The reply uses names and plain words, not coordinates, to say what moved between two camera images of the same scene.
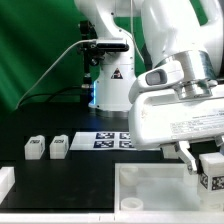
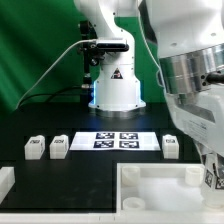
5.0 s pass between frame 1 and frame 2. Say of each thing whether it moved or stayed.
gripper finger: moved
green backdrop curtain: stayed
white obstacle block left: stayed
